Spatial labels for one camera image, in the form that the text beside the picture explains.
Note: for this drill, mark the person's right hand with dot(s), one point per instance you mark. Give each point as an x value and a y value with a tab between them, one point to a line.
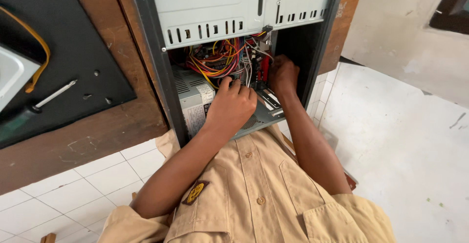
283	76

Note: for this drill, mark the person's left hand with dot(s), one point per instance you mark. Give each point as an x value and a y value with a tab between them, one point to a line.
231	105

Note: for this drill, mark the person's left fingers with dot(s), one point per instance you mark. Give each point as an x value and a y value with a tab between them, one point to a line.
236	86

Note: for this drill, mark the person's right fingers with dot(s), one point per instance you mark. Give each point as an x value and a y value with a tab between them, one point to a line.
274	69

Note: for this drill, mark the motherboard with red slots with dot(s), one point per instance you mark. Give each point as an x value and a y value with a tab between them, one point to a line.
262	72

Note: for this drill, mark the grey power supply unit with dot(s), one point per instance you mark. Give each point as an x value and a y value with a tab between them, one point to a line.
190	96

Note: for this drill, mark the grey metal drive cage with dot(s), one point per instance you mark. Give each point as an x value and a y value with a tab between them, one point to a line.
209	8

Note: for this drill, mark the open grey computer case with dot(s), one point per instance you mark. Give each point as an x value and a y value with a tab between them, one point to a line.
154	52

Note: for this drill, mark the khaki uniform shirt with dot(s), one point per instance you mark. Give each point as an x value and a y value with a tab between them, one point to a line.
263	199

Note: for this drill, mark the black case side panel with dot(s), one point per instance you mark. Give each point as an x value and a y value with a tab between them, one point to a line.
80	45

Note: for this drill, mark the white plastic device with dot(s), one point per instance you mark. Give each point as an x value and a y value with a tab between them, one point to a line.
14	74

